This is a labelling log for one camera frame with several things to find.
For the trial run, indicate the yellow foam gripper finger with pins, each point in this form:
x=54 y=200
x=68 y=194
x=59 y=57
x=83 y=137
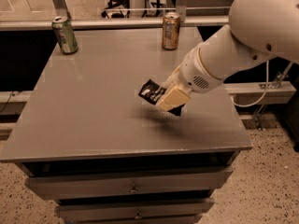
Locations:
x=173 y=79
x=174 y=97

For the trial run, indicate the black rxbar chocolate bar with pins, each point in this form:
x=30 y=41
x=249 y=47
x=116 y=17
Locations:
x=151 y=92

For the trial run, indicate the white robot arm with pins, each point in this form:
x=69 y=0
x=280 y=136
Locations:
x=257 y=31

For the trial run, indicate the gold soda can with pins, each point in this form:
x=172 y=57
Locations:
x=171 y=26

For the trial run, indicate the green soda can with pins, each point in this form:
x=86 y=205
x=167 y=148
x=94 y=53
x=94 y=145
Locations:
x=63 y=30

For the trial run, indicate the top grey drawer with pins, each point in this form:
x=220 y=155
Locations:
x=132 y=183

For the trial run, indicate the grey drawer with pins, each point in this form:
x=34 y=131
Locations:
x=134 y=210
x=132 y=183

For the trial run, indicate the grey drawer cabinet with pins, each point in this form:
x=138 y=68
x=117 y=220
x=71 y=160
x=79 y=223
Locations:
x=85 y=117

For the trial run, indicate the black office chair base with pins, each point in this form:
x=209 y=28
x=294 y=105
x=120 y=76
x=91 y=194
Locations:
x=116 y=9

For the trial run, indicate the metal guard rail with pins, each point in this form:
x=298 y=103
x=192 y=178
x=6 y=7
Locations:
x=122 y=23

